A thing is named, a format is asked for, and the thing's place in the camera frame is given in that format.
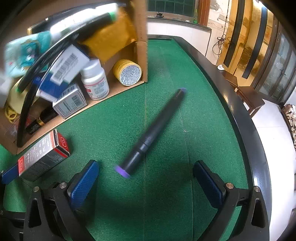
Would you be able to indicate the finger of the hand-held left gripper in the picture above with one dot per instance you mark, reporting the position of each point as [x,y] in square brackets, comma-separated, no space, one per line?
[9,175]

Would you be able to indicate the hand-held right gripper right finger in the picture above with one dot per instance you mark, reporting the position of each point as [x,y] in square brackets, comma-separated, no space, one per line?
[208,185]

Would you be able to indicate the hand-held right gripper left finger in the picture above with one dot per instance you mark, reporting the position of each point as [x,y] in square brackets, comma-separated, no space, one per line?
[83,185]

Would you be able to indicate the red and grey box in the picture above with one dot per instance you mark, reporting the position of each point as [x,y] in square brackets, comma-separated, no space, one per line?
[44,155]

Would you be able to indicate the black pen with purple tips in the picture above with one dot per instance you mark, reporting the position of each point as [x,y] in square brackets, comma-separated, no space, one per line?
[150,136]

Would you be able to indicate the grey box with barcode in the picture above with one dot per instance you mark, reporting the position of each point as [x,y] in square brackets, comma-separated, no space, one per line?
[69,104]

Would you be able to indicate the yellow round tin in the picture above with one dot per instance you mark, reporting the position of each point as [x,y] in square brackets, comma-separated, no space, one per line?
[127,72]

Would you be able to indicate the cardboard box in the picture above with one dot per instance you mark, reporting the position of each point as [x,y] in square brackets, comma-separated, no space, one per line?
[141,46]

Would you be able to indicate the black and gold stick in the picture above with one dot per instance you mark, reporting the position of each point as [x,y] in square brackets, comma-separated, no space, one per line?
[44,118]

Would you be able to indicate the pale yellow pouch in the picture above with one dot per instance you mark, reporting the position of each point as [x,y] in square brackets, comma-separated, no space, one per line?
[12,97]

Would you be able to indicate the dark wooden stool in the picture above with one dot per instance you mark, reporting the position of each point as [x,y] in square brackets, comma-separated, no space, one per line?
[251,99]
[230,78]

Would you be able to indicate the patterned cloth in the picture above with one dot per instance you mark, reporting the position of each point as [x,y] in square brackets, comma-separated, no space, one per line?
[291,122]

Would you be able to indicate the white pill bottle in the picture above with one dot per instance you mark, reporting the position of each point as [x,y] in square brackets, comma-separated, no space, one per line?
[94,80]

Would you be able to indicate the crumpled white paper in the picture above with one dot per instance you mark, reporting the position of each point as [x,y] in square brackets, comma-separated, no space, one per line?
[220,67]

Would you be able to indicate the white and blue box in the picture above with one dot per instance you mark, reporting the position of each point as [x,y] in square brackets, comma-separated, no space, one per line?
[64,64]

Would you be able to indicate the teal packet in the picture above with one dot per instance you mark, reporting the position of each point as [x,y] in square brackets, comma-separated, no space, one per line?
[25,53]

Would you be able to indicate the glass door cabinet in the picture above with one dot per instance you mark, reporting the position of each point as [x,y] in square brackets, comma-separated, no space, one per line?
[277,69]

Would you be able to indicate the yellow snack packet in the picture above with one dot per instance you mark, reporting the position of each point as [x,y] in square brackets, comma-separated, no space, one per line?
[108,39]

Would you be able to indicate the gold wooden door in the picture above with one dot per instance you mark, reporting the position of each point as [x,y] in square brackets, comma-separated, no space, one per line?
[245,39]

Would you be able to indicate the black rod with green ends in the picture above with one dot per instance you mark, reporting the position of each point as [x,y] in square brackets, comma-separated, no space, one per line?
[101,22]

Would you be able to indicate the white tube with green band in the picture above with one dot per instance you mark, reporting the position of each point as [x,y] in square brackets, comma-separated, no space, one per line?
[81,20]

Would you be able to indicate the green bottle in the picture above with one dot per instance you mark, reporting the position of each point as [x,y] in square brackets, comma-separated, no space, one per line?
[195,17]

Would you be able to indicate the barred window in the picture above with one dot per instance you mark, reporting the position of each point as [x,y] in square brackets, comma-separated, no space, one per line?
[171,8]

